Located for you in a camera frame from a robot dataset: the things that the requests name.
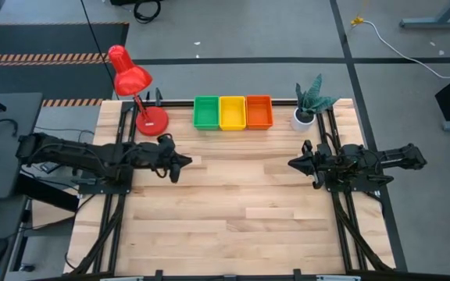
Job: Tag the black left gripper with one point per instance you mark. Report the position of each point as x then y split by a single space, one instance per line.
158 154

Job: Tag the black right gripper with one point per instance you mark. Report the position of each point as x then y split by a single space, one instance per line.
322 164

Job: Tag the green plastic basket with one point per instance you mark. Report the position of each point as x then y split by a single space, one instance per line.
206 113

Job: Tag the orange plastic basket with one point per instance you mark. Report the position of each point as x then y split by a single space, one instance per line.
259 112

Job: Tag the yellow plastic basket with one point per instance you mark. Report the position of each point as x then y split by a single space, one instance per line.
233 113

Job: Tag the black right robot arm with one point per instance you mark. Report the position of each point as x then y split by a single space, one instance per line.
365 162

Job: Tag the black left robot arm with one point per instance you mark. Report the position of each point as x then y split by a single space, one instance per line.
72 152

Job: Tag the artificial plant in white pot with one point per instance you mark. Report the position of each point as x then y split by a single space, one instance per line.
311 99

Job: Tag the red desk lamp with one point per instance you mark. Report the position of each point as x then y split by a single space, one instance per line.
131 80

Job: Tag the black remote control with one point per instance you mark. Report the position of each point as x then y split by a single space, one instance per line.
46 168

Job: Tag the dark grey desk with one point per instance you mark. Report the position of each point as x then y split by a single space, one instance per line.
2 218
10 183

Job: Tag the black mat with hazard stripes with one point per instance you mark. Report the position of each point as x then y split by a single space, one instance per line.
53 39

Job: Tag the grey metal desk leg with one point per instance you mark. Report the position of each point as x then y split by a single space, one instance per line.
436 23

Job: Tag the black aluminium table frame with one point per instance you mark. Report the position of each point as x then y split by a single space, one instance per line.
178 103

